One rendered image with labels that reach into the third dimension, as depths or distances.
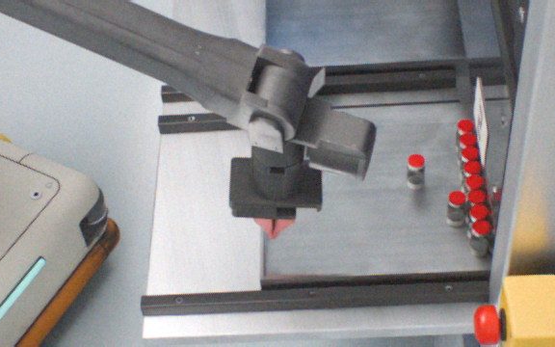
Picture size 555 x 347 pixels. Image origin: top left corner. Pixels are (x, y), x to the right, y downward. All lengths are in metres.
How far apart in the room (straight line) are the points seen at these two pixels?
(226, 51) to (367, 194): 0.38
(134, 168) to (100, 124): 0.18
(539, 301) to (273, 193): 0.30
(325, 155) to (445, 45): 0.48
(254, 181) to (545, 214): 0.31
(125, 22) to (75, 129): 1.70
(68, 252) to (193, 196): 0.88
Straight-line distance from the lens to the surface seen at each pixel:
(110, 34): 0.99
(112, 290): 2.36
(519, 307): 1.06
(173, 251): 1.30
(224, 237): 1.30
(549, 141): 0.95
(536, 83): 0.90
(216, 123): 1.40
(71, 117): 2.72
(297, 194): 1.15
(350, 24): 1.53
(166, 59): 0.99
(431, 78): 1.43
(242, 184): 1.16
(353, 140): 1.05
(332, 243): 1.28
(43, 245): 2.14
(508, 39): 1.04
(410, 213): 1.30
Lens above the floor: 1.92
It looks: 50 degrees down
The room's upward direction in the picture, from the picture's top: 7 degrees counter-clockwise
